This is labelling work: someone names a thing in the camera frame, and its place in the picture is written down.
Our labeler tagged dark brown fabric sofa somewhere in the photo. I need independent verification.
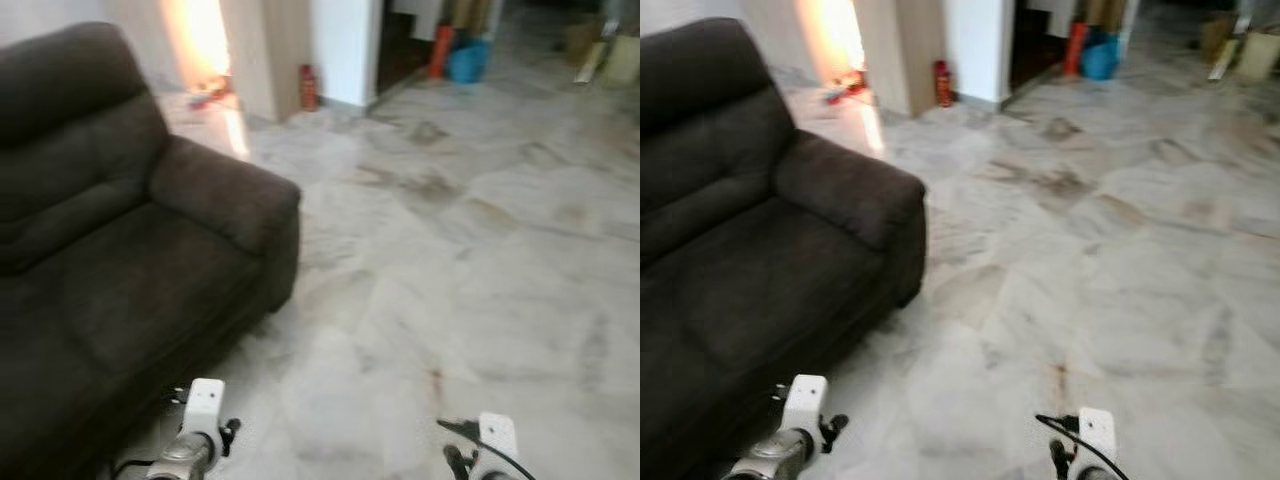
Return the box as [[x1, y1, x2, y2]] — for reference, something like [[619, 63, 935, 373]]
[[0, 22, 303, 480], [640, 17, 928, 480]]

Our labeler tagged red plastic tray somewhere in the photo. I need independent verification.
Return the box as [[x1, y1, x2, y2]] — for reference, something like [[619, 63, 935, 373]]
[[823, 72, 871, 106], [188, 78, 238, 110]]

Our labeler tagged cardboard box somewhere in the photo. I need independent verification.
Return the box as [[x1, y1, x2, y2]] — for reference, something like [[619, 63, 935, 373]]
[[600, 34, 641, 87], [1234, 30, 1280, 82]]

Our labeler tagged tall orange-red cylinder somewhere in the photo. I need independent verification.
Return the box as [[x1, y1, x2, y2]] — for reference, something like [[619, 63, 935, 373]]
[[428, 24, 455, 80], [1063, 20, 1089, 78]]

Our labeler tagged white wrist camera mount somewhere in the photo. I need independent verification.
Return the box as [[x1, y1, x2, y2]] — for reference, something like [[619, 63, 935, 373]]
[[782, 374, 830, 435], [1077, 406, 1118, 468], [477, 412, 520, 468], [182, 377, 227, 435]]

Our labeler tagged blue plastic bucket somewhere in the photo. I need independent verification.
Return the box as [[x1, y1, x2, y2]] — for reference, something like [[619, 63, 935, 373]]
[[446, 37, 492, 85], [1080, 30, 1122, 82]]

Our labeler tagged pale wooden plank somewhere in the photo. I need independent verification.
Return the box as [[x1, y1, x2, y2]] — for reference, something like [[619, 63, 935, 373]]
[[574, 41, 609, 86], [1207, 37, 1242, 82]]

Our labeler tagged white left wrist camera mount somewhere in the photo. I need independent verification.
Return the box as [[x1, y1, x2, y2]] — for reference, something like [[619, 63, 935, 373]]
[[182, 377, 227, 435], [782, 374, 830, 435]]

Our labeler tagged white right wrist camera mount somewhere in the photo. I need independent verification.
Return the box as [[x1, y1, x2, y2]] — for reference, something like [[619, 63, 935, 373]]
[[1077, 406, 1118, 468], [477, 412, 520, 468]]

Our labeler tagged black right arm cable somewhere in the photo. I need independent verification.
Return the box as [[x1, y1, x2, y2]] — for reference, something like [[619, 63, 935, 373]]
[[436, 418, 539, 480], [1034, 412, 1132, 480]]

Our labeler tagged light wooden cabinet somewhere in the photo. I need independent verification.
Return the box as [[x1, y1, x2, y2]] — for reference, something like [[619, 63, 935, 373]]
[[220, 0, 314, 124], [855, 0, 949, 119]]

